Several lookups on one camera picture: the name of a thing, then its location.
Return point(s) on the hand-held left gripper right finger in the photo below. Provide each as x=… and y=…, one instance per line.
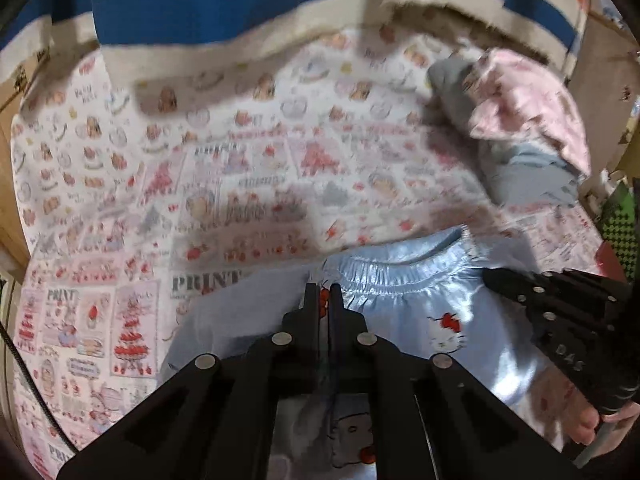
x=336, y=310

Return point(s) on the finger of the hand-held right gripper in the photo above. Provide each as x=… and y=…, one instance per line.
x=555, y=300

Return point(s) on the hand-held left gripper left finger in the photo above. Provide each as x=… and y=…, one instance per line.
x=311, y=305

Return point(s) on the light blue printed pants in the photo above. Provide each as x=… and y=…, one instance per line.
x=490, y=310

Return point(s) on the person's right hand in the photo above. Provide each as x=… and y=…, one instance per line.
x=590, y=425

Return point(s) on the green checkered bag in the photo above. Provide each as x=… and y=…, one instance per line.
x=620, y=220

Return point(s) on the light blue folded cloth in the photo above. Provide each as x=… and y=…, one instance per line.
x=530, y=175

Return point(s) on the printed bed sheet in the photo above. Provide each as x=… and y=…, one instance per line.
x=250, y=160

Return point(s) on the pink printed cloth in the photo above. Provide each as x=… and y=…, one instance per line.
x=540, y=100

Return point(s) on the grey cloth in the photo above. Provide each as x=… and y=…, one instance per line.
x=452, y=90

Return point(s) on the striped curtain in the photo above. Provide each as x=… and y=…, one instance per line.
x=200, y=10

